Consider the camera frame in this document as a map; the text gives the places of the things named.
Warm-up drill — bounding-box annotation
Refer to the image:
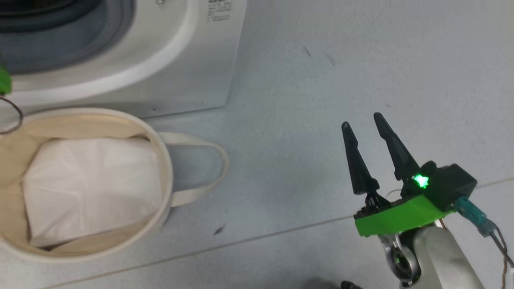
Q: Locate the black printed text label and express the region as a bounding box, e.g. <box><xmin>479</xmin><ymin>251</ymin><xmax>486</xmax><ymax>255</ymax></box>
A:
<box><xmin>206</xmin><ymin>0</ymin><xmax>233</xmax><ymax>23</ymax></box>

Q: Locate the white front-load washing machine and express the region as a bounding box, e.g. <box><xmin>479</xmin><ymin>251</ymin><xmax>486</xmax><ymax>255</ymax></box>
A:
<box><xmin>0</xmin><ymin>0</ymin><xmax>248</xmax><ymax>119</ymax></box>

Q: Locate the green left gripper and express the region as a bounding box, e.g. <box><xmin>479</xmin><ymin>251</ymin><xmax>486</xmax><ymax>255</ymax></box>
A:
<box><xmin>0</xmin><ymin>65</ymin><xmax>13</xmax><ymax>96</ymax></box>

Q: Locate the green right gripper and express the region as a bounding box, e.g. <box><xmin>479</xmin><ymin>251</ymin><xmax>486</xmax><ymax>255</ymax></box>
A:
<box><xmin>341</xmin><ymin>112</ymin><xmax>457</xmax><ymax>238</ymax></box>

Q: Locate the teal plug camera cable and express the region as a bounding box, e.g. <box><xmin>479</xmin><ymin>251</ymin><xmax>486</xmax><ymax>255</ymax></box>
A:
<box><xmin>455</xmin><ymin>196</ymin><xmax>514</xmax><ymax>270</ymax></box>

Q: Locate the white plastic bag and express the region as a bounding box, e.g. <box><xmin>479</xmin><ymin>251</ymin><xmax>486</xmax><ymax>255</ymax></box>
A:
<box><xmin>22</xmin><ymin>136</ymin><xmax>163</xmax><ymax>248</ymax></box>

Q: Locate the cream canvas laundry basket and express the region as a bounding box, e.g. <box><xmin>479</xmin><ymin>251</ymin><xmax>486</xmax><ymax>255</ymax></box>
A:
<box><xmin>0</xmin><ymin>107</ymin><xmax>230</xmax><ymax>264</ymax></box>

